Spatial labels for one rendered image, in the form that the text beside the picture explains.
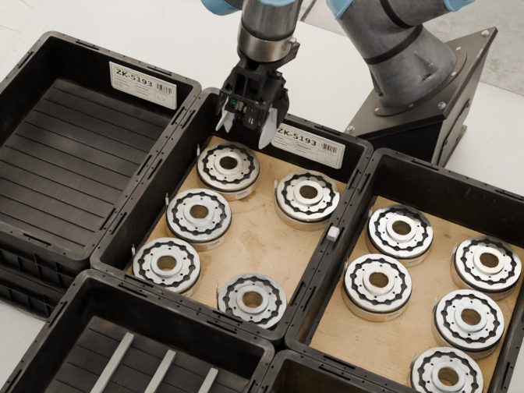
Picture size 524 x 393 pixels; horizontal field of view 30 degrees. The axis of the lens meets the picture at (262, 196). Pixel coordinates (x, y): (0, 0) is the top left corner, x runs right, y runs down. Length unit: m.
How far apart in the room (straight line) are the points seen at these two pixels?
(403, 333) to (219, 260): 0.30
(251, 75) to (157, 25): 0.76
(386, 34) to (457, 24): 1.61
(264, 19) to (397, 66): 0.44
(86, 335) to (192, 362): 0.16
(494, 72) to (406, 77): 1.46
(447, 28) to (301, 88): 1.33
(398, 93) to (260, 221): 0.33
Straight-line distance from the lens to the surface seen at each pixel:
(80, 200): 1.60
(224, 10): 1.44
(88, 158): 1.66
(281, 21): 1.28
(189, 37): 2.04
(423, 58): 1.67
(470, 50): 1.73
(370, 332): 1.47
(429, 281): 1.54
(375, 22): 1.63
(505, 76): 3.11
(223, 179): 1.58
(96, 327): 1.47
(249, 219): 1.57
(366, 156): 1.54
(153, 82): 1.66
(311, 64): 2.00
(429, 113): 1.61
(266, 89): 1.39
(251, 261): 1.52
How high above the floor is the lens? 2.08
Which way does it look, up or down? 52 degrees down
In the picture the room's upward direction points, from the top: 5 degrees clockwise
